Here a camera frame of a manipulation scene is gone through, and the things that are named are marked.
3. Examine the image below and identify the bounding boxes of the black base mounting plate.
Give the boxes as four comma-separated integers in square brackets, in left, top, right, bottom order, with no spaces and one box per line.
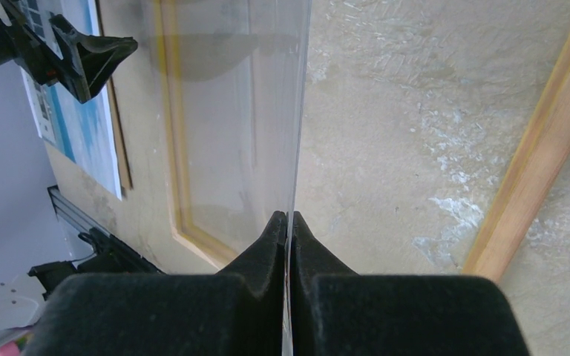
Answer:
[27,228,162,298]

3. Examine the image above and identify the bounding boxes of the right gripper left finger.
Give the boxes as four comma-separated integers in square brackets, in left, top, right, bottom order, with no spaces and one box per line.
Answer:
[24,211,286,355]

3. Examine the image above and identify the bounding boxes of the aluminium rail frame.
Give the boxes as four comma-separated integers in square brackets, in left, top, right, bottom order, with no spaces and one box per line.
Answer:
[47,185,103,232]

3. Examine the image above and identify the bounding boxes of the brown backing board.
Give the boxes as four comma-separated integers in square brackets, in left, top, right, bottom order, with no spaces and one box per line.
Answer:
[106,78,133,197]

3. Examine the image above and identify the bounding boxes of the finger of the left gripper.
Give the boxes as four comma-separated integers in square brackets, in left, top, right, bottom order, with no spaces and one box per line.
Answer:
[16,15,138,104]

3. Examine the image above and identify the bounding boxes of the clear acrylic sheet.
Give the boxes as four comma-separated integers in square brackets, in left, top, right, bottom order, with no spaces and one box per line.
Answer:
[149,1,311,355]

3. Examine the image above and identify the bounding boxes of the yellow picture frame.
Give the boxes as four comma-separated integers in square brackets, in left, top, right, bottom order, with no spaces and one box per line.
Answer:
[157,1,570,274]

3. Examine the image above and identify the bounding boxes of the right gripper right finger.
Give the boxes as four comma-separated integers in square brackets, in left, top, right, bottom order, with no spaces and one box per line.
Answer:
[290,212,529,355]

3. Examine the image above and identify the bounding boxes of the building photo print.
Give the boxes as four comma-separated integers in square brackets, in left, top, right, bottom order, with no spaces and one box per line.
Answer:
[15,0,122,199]

